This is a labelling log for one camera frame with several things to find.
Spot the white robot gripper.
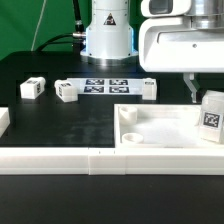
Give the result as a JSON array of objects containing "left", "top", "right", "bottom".
[{"left": 139, "top": 0, "right": 224, "bottom": 103}]

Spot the white square tabletop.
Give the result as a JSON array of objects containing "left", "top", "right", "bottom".
[{"left": 114, "top": 104, "right": 224, "bottom": 148}]

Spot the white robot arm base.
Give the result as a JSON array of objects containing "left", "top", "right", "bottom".
[{"left": 80, "top": 0, "right": 138, "bottom": 66}]

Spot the white marker tag sheet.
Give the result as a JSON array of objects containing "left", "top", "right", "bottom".
[{"left": 68, "top": 78, "right": 143, "bottom": 95}]

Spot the white left fence piece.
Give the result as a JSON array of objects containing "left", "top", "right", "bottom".
[{"left": 0, "top": 107, "right": 10, "bottom": 137}]

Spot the white front fence bar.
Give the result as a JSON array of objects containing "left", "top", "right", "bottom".
[{"left": 0, "top": 147, "right": 224, "bottom": 175}]

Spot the black cable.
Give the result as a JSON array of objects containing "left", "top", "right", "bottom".
[{"left": 35, "top": 0, "right": 88, "bottom": 53}]

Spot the white cable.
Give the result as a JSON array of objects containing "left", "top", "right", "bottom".
[{"left": 30, "top": 0, "right": 48, "bottom": 52}]

